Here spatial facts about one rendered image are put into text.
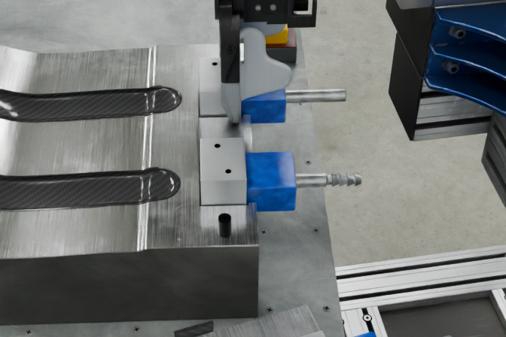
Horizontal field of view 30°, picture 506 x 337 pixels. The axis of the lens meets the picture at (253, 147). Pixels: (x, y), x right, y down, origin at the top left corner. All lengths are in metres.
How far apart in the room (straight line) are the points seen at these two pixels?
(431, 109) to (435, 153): 1.11
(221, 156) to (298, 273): 0.14
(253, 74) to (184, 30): 0.32
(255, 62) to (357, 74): 1.57
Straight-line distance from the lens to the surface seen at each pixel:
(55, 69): 0.91
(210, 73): 0.83
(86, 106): 0.87
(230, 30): 0.74
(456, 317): 1.57
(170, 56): 0.90
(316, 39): 2.45
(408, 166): 2.11
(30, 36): 1.10
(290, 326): 0.72
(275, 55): 1.03
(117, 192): 0.78
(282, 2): 0.76
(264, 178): 0.75
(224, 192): 0.74
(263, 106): 0.83
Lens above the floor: 1.43
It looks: 42 degrees down
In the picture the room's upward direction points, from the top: 1 degrees clockwise
